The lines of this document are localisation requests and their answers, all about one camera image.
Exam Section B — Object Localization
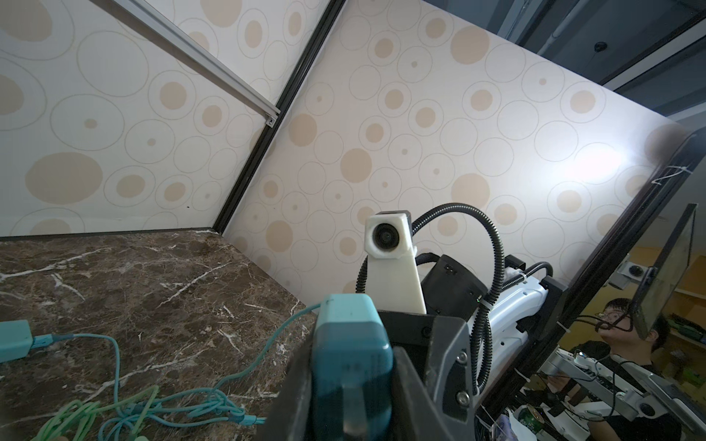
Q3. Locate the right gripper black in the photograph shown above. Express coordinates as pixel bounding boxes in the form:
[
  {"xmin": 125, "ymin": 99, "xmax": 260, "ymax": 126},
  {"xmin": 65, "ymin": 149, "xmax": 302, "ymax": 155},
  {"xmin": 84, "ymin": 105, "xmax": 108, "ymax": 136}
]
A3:
[{"xmin": 256, "ymin": 311, "xmax": 475, "ymax": 441}]

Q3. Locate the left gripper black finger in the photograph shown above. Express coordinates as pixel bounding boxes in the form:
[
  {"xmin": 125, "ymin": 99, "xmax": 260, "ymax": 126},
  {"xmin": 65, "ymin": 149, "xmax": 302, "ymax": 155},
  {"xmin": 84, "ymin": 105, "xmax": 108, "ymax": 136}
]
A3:
[{"xmin": 388, "ymin": 347, "xmax": 469, "ymax": 440}]

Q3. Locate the teal charger plug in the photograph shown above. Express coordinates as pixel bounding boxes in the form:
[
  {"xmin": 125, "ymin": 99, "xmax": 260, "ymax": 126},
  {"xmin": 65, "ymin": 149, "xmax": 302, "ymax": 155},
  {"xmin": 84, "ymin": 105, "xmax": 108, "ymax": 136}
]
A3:
[
  {"xmin": 311, "ymin": 294, "xmax": 393, "ymax": 440},
  {"xmin": 0, "ymin": 320, "xmax": 34, "ymax": 363}
]

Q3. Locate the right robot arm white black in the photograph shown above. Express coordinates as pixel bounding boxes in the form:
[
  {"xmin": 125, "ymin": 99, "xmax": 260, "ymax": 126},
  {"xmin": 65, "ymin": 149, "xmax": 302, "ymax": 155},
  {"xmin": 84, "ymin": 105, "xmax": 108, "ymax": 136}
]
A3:
[{"xmin": 356, "ymin": 202, "xmax": 566, "ymax": 440}]

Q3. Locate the person with glasses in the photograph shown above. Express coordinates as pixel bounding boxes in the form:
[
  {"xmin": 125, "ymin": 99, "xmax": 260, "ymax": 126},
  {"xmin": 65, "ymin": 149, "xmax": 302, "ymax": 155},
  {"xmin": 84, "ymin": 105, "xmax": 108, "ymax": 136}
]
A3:
[{"xmin": 550, "ymin": 297, "xmax": 685, "ymax": 441}]

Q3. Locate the black monitor screen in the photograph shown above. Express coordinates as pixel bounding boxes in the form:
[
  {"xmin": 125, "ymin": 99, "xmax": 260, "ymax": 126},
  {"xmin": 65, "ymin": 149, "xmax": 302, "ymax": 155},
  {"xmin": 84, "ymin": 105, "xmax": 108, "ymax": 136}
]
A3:
[{"xmin": 630, "ymin": 203, "xmax": 698, "ymax": 339}]

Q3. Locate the green teal cable bundle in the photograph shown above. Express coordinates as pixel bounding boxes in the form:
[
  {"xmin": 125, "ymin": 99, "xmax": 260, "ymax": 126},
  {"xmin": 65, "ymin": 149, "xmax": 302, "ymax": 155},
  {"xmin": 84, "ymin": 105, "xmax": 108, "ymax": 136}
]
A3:
[{"xmin": 29, "ymin": 302, "xmax": 322, "ymax": 441}]

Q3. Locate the silver aluminium rail back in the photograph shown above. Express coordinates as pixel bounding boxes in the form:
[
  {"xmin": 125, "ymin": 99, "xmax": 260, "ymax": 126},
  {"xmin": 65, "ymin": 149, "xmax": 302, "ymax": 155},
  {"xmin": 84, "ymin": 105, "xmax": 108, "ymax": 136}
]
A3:
[{"xmin": 94, "ymin": 0, "xmax": 279, "ymax": 127}]

